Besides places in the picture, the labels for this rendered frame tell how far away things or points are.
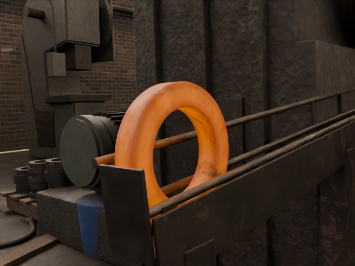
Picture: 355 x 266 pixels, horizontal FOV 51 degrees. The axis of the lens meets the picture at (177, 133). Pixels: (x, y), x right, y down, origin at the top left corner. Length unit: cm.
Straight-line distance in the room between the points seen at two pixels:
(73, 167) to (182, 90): 157
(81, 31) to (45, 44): 52
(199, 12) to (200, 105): 75
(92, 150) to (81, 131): 12
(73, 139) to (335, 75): 130
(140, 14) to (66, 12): 380
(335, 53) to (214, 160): 72
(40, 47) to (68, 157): 363
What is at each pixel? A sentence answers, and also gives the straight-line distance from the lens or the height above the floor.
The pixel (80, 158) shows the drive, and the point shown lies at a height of 46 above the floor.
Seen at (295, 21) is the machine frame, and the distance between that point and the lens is 108.
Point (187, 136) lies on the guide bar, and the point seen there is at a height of 67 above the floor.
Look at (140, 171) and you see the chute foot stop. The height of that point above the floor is 65.
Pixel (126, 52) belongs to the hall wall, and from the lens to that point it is 846.
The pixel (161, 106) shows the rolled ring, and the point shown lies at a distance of 44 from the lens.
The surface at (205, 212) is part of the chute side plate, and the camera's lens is 47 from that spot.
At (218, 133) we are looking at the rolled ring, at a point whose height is 68.
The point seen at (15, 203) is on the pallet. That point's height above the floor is 8.
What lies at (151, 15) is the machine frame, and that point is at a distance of 137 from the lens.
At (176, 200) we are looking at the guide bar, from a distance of 44.
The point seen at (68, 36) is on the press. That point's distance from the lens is 516.
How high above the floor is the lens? 72
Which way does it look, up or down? 5 degrees down
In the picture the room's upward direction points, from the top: 2 degrees counter-clockwise
